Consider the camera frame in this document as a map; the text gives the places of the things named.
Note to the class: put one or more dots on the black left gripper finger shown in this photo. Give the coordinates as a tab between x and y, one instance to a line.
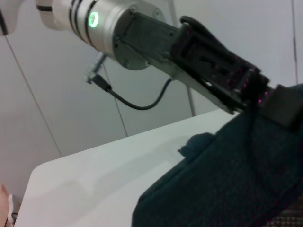
213	78
281	106

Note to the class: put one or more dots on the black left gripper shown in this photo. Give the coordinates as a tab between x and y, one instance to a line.
146	40

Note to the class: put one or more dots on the dark blue fabric bag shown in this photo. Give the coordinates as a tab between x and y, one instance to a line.
225	177

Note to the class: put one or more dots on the person forearm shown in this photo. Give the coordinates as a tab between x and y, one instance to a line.
3	198

